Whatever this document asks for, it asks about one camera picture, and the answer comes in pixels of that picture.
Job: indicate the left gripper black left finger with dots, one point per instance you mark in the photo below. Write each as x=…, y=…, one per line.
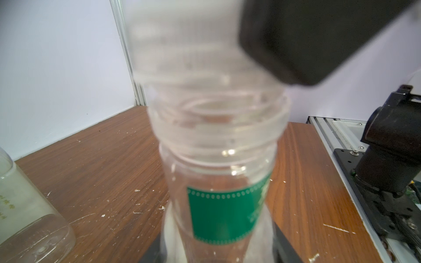
x=153, y=253

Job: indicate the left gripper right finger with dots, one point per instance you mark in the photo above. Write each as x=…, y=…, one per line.
x=282, y=250

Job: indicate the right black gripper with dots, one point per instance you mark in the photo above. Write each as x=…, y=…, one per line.
x=303, y=42

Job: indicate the labelled clear plastic bottle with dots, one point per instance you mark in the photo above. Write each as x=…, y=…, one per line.
x=217, y=115

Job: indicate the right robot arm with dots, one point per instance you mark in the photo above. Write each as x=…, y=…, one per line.
x=395, y=127

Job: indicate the aluminium front rail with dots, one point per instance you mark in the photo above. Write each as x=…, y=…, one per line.
x=346, y=134

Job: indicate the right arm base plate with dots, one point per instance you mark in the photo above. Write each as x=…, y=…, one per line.
x=379, y=180

